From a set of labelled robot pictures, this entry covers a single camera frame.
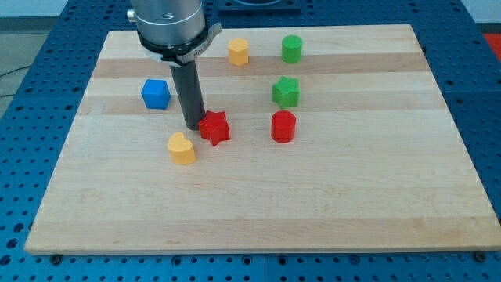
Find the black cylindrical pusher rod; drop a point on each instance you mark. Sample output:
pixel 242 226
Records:
pixel 187 85

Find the green cylinder block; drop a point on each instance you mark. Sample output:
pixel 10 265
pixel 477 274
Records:
pixel 291 49

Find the blue cube block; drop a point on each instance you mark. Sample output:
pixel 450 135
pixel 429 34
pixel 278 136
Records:
pixel 155 94

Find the yellow hexagon block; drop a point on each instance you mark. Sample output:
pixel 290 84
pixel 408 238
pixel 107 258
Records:
pixel 238 51

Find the green star block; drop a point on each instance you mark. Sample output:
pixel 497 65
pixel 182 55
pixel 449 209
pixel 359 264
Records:
pixel 286 92

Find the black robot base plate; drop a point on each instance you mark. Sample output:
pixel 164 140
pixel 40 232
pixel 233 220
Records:
pixel 258 5

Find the red cylinder block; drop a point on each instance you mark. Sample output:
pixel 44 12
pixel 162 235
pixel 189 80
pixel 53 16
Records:
pixel 283 126

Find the yellow heart block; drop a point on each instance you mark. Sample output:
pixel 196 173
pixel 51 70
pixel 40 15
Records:
pixel 181 149

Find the wooden board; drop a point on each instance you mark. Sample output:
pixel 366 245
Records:
pixel 376 164

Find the red star block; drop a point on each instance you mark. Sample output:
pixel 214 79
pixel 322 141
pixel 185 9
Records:
pixel 214 127

